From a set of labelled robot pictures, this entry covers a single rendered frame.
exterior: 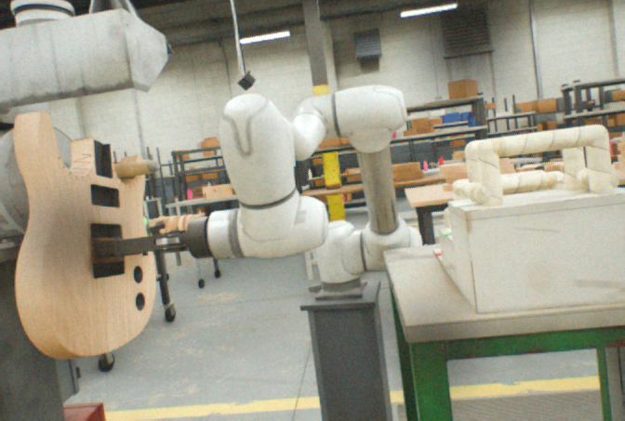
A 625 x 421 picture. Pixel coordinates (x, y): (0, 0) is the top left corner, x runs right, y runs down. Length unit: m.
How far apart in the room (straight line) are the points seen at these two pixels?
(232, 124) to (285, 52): 11.76
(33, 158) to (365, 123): 0.78
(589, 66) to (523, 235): 12.81
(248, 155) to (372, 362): 1.17
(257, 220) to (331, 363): 1.06
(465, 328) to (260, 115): 0.46
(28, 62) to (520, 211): 0.90
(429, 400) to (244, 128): 0.53
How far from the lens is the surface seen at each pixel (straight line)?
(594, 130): 0.81
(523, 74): 12.86
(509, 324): 0.78
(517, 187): 0.93
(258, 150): 0.66
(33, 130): 0.81
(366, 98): 1.20
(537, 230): 0.77
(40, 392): 1.32
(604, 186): 0.81
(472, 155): 0.83
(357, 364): 1.69
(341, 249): 1.60
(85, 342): 0.84
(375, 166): 1.32
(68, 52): 0.93
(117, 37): 0.88
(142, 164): 0.99
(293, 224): 0.72
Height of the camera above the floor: 1.21
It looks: 3 degrees down
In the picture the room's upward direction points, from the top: 8 degrees counter-clockwise
